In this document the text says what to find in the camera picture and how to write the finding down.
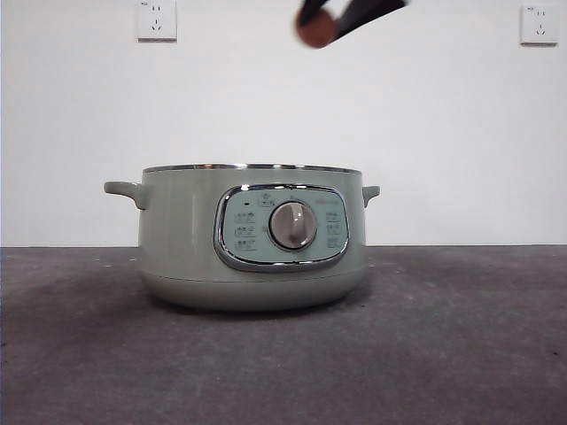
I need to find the white wall socket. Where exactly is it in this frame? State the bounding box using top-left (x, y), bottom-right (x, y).
top-left (135, 0), bottom-right (178, 44)
top-left (519, 4), bottom-right (559, 48)

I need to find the green electric cooking pot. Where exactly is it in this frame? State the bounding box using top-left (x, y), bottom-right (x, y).
top-left (103, 163), bottom-right (381, 313)

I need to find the brown egg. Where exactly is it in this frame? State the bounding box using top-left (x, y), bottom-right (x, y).
top-left (294, 7), bottom-right (340, 50)

